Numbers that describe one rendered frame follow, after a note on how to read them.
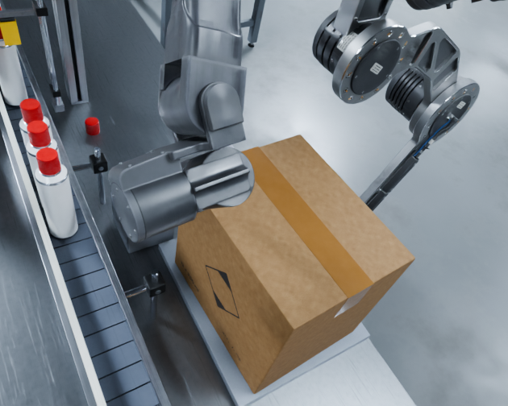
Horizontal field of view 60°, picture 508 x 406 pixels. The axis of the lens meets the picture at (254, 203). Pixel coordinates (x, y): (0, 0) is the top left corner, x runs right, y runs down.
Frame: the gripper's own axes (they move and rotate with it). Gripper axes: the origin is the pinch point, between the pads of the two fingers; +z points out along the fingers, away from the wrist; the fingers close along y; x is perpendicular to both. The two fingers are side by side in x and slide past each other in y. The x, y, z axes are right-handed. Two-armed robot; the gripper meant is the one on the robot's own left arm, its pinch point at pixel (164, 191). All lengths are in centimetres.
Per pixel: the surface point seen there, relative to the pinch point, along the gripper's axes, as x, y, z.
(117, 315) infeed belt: 18.4, 8.3, 22.8
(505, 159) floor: 62, -255, 107
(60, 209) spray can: -2.3, 9.8, 27.5
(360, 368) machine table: 45, -27, 8
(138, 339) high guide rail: 20.1, 8.4, 10.8
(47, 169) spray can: -8.9, 9.9, 21.0
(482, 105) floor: 28, -292, 135
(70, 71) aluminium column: -33, -8, 59
